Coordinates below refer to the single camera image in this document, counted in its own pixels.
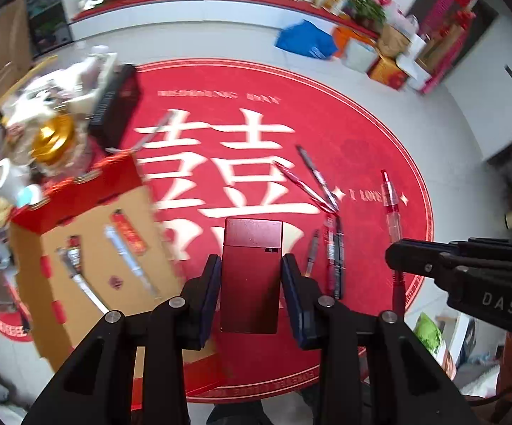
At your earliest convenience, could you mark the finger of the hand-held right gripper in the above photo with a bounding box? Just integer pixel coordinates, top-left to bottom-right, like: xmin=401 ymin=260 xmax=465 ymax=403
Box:
xmin=448 ymin=237 xmax=512 ymax=257
xmin=385 ymin=238 xmax=455 ymax=284

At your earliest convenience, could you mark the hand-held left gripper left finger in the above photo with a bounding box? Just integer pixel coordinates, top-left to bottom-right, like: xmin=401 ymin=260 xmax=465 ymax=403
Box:
xmin=26 ymin=254 xmax=222 ymax=425

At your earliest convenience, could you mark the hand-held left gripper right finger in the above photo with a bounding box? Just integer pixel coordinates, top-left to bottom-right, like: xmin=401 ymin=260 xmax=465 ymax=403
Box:
xmin=281 ymin=253 xmax=478 ymax=425

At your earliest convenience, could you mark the red metal case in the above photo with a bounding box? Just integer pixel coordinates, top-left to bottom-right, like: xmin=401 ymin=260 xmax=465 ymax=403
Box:
xmin=219 ymin=218 xmax=284 ymax=335

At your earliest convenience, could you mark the black clear barrel pen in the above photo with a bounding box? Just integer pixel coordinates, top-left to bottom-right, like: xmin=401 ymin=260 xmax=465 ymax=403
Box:
xmin=304 ymin=229 xmax=321 ymax=276

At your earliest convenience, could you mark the clear red click pen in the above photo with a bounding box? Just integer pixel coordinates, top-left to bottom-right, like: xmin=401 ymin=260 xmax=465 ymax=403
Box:
xmin=380 ymin=169 xmax=407 ymax=317

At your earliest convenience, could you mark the light blue pen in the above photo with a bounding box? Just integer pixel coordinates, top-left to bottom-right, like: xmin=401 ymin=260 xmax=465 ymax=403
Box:
xmin=104 ymin=224 xmax=158 ymax=298

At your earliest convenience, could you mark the red lighter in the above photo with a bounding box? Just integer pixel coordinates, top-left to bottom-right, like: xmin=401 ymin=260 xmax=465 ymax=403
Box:
xmin=111 ymin=210 xmax=147 ymax=256

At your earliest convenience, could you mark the red striped clear pen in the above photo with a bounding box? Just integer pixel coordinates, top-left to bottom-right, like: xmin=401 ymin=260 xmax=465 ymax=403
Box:
xmin=275 ymin=163 xmax=334 ymax=213

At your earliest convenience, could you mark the silver pen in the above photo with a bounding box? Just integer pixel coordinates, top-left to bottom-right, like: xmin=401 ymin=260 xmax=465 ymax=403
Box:
xmin=58 ymin=248 xmax=107 ymax=315

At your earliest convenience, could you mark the grey grip black pen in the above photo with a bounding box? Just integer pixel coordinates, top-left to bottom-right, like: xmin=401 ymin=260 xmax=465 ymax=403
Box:
xmin=295 ymin=145 xmax=341 ymax=213

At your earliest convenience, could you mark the red cardboard box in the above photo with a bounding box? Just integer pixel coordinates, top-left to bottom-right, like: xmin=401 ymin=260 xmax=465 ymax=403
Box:
xmin=8 ymin=154 xmax=232 ymax=410

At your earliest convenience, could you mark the green packet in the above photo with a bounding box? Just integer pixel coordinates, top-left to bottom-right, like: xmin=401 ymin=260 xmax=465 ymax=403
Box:
xmin=415 ymin=312 xmax=444 ymax=357

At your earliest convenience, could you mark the person's trouser leg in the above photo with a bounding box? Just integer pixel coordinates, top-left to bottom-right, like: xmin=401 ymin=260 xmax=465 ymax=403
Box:
xmin=206 ymin=401 xmax=274 ymax=425

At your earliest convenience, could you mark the small red round mat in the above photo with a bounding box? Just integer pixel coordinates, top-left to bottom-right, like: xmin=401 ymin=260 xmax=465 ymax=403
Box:
xmin=0 ymin=311 xmax=33 ymax=342

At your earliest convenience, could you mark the teal round container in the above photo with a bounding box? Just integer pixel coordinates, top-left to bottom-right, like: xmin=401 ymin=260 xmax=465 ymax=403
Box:
xmin=17 ymin=185 xmax=44 ymax=206

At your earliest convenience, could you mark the white paper bag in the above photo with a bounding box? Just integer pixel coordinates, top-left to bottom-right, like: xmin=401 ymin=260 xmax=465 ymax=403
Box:
xmin=342 ymin=38 xmax=379 ymax=72

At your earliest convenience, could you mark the brown paper bag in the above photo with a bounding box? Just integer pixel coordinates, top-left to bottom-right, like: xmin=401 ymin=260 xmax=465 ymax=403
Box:
xmin=377 ymin=24 xmax=411 ymax=57

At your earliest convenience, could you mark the gold lid jar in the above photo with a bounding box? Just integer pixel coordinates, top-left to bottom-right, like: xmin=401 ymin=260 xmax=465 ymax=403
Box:
xmin=30 ymin=113 xmax=88 ymax=175

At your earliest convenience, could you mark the black radio with antenna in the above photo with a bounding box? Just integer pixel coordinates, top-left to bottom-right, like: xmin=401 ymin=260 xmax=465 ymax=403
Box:
xmin=88 ymin=64 xmax=174 ymax=153

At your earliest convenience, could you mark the large red round mat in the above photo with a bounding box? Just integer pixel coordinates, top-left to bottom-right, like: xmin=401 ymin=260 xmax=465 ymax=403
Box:
xmin=72 ymin=58 xmax=436 ymax=403

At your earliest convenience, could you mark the orange box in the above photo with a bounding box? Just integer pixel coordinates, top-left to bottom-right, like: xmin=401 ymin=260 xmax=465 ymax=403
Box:
xmin=331 ymin=25 xmax=372 ymax=54

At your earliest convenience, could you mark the toilet paper roll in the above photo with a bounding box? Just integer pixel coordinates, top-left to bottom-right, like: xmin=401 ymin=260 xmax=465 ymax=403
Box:
xmin=0 ymin=157 xmax=20 ymax=198

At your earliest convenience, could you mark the blue plastic bag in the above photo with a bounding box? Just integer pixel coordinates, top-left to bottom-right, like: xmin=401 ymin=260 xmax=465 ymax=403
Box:
xmin=275 ymin=20 xmax=338 ymax=60

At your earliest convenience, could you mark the flowering potted plant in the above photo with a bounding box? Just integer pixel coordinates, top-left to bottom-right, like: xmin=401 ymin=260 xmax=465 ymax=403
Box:
xmin=349 ymin=0 xmax=387 ymax=32

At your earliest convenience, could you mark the dark display cabinet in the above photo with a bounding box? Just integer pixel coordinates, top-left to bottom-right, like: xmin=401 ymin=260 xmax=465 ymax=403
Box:
xmin=26 ymin=0 xmax=73 ymax=54

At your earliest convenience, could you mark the black cable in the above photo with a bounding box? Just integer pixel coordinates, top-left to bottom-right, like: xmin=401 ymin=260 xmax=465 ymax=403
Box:
xmin=461 ymin=374 xmax=512 ymax=404

